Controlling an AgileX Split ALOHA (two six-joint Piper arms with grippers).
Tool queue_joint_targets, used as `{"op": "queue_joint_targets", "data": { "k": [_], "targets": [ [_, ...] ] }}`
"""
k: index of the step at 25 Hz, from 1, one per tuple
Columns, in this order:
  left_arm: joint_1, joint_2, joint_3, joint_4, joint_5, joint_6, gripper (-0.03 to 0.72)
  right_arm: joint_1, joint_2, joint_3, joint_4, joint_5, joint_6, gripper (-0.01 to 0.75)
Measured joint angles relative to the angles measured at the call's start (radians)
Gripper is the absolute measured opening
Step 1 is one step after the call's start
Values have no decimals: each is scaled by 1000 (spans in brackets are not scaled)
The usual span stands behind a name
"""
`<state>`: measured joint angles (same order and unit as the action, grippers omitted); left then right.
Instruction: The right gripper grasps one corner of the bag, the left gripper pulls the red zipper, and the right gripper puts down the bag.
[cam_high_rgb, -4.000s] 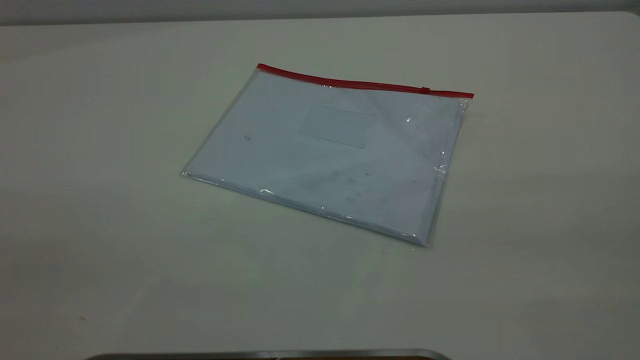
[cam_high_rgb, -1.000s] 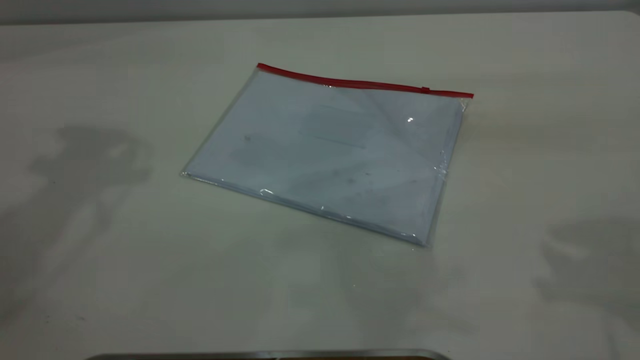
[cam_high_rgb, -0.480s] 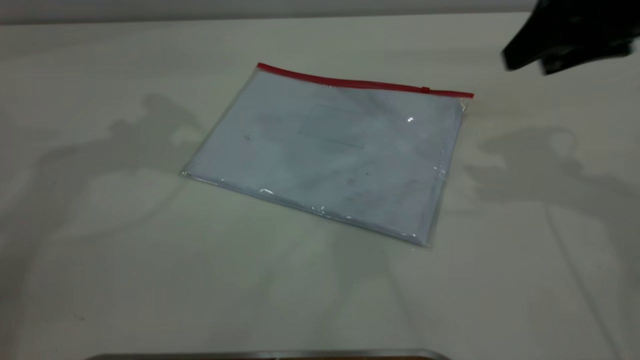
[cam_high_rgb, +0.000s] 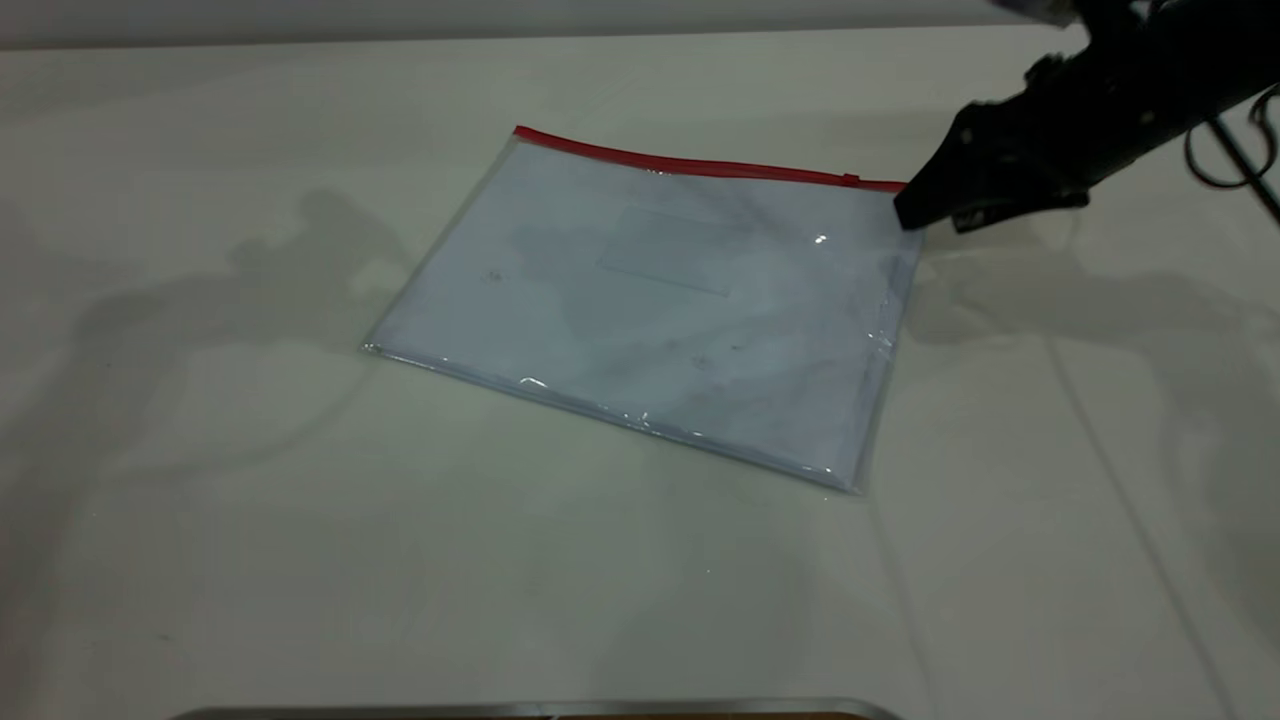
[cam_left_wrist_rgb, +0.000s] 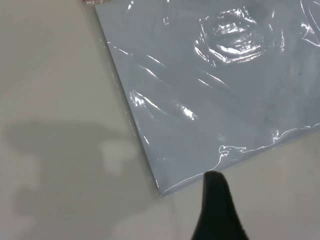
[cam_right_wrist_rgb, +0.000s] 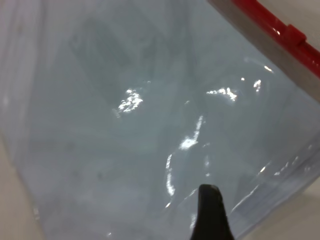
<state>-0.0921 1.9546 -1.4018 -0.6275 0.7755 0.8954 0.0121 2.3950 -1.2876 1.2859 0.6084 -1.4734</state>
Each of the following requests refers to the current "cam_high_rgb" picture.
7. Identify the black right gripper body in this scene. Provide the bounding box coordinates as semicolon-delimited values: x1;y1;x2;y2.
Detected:
985;50;1201;196

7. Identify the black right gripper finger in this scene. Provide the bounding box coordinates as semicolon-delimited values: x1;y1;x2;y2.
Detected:
892;98;1011;232
952;188;1091;234

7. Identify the clear plastic bag red zipper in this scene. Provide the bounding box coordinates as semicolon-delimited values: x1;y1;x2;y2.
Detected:
360;125;926;495

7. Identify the silver metal rim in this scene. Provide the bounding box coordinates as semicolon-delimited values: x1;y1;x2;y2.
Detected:
170;698;901;720

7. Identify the black cable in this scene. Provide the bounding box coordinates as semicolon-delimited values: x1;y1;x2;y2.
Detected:
1184;84;1280;223

